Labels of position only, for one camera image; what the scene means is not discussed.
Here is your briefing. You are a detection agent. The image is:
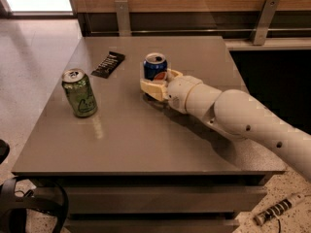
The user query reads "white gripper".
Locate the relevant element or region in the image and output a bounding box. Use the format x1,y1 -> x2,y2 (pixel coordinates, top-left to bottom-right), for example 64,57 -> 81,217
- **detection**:
140,69 -> 203,115

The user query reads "blue pepsi can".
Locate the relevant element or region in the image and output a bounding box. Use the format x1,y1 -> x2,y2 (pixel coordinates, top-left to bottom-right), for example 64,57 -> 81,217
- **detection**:
143,52 -> 167,81

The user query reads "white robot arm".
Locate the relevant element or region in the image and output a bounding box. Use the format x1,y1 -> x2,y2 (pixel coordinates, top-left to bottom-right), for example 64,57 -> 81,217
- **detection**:
140,70 -> 311,180

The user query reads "green soda can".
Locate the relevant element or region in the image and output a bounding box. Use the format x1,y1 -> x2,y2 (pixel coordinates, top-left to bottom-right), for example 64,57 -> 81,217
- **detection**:
61,68 -> 97,117

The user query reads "black snack bar wrapper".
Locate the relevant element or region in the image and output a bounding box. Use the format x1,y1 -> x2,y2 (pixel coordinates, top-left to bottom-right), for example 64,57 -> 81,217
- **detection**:
91,51 -> 125,79

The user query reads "grey table with drawers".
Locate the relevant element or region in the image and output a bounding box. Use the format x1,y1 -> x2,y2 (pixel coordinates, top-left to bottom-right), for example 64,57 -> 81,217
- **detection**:
13,37 -> 285,233

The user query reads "black round object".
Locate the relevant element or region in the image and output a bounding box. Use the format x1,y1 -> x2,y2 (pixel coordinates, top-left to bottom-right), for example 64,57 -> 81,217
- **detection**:
0,140 -> 10,164

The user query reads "black chair base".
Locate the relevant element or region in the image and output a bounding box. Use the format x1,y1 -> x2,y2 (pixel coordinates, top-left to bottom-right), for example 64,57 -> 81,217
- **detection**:
0,177 -> 69,233

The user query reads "left metal bracket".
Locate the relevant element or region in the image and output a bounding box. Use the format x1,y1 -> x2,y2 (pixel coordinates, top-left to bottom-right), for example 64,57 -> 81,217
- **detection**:
115,0 -> 131,37

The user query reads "metal bracket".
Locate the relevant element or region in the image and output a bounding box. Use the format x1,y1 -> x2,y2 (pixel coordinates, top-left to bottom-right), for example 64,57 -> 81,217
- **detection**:
251,0 -> 280,46
115,0 -> 131,37

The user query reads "right metal bracket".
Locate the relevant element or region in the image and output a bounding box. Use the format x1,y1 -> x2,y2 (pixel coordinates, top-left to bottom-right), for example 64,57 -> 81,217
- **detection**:
251,0 -> 280,46

